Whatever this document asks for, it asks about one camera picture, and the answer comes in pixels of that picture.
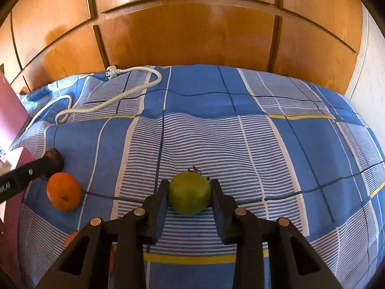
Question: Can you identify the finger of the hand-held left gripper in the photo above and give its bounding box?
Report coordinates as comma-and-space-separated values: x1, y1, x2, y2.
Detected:
0, 156, 63, 206

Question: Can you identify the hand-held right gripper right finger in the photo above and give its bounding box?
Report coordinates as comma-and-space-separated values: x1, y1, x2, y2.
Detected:
210, 179, 343, 289

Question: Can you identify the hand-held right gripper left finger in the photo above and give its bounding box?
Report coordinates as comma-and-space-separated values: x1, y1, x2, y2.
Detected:
36, 180, 170, 289

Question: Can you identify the pink rimmed white tray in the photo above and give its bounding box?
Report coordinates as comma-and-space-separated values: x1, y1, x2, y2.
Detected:
0, 147, 34, 280

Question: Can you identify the dark brown avocado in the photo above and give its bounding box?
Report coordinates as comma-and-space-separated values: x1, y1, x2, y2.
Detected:
45, 148, 64, 172

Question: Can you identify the green tomato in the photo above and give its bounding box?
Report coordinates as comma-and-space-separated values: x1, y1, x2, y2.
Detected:
168, 166, 212, 216

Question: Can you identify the orange mandarin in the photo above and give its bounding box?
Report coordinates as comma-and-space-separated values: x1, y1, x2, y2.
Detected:
64, 230, 116, 274
46, 172, 82, 212

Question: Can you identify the pink electric kettle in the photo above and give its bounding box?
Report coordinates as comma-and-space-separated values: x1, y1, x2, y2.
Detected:
0, 72, 30, 152

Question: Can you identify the blue plaid bedsheet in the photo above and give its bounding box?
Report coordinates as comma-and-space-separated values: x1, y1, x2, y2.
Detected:
13, 64, 385, 289

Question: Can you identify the wooden panelled wardrobe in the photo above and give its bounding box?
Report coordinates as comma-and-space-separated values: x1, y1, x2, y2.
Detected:
0, 0, 369, 97

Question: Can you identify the white power cable with plug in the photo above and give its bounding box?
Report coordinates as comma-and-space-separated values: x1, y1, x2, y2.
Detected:
28, 65, 162, 125

